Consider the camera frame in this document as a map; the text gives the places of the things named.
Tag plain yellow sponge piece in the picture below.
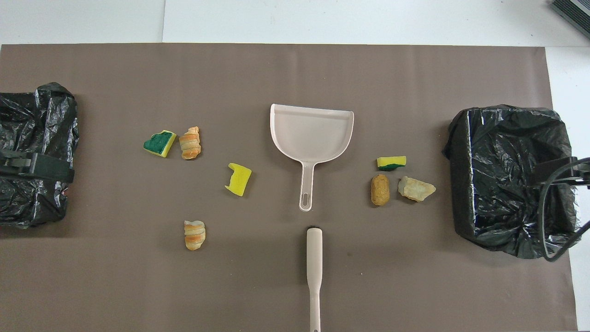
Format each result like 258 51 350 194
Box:
224 162 253 197

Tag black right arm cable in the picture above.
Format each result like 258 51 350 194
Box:
538 157 590 262

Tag green topped yellow sponge chunk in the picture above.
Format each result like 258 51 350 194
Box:
143 130 177 158

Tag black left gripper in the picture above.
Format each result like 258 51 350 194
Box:
0 150 75 182

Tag brown oval bread roll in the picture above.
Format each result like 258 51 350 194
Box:
371 173 390 207

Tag grey ribbed device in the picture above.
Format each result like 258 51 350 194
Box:
551 0 590 40

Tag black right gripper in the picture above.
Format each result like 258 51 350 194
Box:
530 157 590 187

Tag black bag lined bin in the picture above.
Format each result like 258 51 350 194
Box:
0 82 80 229
442 105 582 260

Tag thin yellow green sponge strip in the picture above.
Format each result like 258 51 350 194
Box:
377 156 407 172

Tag pink plastic dustpan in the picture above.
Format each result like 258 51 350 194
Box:
270 103 355 212

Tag brown paper table mat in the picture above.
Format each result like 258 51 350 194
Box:
0 44 578 332

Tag toy croissant bread piece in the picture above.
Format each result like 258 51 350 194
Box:
183 220 207 251
179 126 202 160

